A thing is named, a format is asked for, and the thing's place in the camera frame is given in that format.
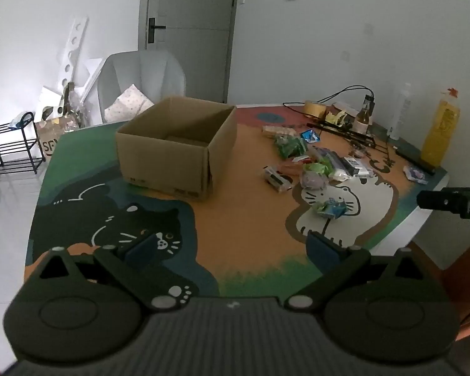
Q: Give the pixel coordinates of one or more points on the beige biscuit packet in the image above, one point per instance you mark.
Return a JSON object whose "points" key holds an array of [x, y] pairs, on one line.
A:
{"points": [[278, 131]]}

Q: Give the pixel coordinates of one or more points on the yellow liquid bottle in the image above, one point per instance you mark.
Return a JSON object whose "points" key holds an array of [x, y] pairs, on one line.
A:
{"points": [[440, 133]]}

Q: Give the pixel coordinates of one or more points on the small blue snack packet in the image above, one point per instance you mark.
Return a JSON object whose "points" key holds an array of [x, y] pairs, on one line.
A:
{"points": [[310, 136]]}

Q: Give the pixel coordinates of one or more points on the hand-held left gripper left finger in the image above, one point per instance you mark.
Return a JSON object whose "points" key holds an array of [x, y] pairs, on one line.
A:
{"points": [[141, 252]]}

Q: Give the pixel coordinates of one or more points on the yellow tape dispenser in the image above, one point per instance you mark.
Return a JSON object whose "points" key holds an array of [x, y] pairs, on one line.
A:
{"points": [[338, 118]]}

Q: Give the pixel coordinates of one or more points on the black and white snack packet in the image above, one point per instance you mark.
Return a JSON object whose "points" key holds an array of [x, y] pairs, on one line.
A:
{"points": [[277, 179]]}

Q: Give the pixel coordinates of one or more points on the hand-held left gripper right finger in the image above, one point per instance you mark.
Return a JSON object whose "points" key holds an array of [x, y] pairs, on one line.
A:
{"points": [[321, 248]]}

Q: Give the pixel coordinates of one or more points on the black shoe rack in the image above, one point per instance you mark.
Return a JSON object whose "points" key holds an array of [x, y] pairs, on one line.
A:
{"points": [[11, 150]]}

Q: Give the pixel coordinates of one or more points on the brown cardboard box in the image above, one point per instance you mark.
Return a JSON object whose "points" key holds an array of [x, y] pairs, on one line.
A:
{"points": [[160, 164]]}

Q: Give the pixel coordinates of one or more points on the white folded cardboard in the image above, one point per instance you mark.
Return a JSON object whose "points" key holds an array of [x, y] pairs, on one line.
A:
{"points": [[49, 102]]}

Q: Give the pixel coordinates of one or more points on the printed cardboard shipping box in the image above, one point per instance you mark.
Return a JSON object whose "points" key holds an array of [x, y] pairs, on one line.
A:
{"points": [[56, 139]]}

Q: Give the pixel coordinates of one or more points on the dotted beige pillow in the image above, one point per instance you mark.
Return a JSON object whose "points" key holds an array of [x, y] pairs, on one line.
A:
{"points": [[127, 103]]}

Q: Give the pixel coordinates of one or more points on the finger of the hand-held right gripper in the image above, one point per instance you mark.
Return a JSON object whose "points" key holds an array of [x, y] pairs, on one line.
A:
{"points": [[438, 200]]}

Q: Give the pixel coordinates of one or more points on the black folding metal rack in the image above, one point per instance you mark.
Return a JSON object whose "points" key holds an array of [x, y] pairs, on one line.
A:
{"points": [[344, 133]]}

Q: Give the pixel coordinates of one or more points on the blue and green snack packet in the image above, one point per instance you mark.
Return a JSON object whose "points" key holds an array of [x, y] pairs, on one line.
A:
{"points": [[331, 208]]}

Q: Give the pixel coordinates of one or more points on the large green snack packet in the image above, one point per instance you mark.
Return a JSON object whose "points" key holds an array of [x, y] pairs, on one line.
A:
{"points": [[290, 147]]}

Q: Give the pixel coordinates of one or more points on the pink-white snack bag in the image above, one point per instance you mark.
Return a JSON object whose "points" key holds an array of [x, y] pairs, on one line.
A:
{"points": [[313, 180]]}

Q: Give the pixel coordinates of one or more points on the grey door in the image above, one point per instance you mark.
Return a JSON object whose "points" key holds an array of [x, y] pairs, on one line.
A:
{"points": [[192, 35]]}

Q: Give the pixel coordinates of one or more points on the dark long snack packet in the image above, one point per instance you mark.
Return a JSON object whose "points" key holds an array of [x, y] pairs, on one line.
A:
{"points": [[335, 159]]}

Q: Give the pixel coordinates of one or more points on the brown glass bottle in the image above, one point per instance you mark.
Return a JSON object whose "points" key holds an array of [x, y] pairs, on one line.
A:
{"points": [[364, 121]]}

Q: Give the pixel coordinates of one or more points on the grey armchair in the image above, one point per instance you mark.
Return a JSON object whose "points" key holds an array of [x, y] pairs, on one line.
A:
{"points": [[149, 74]]}

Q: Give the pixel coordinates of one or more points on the white flat boards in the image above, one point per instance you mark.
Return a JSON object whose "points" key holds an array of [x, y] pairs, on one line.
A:
{"points": [[92, 78]]}

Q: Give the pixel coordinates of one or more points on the small green snack packet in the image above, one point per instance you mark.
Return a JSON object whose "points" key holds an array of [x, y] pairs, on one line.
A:
{"points": [[317, 167]]}

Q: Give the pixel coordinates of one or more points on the cat printed table mat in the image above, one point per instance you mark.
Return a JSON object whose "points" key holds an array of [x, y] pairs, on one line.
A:
{"points": [[239, 211]]}

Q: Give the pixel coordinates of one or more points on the crumpled clear plastic wrap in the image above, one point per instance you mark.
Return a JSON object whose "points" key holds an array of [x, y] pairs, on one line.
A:
{"points": [[74, 105]]}

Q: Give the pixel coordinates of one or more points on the white board with holes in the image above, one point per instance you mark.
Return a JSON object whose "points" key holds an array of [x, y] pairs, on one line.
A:
{"points": [[72, 51]]}

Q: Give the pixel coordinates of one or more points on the small pale snack packet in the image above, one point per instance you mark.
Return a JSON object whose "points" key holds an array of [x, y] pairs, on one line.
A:
{"points": [[415, 174]]}

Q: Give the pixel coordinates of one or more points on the masking tape roll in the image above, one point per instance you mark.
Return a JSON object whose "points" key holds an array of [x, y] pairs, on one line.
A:
{"points": [[314, 109]]}

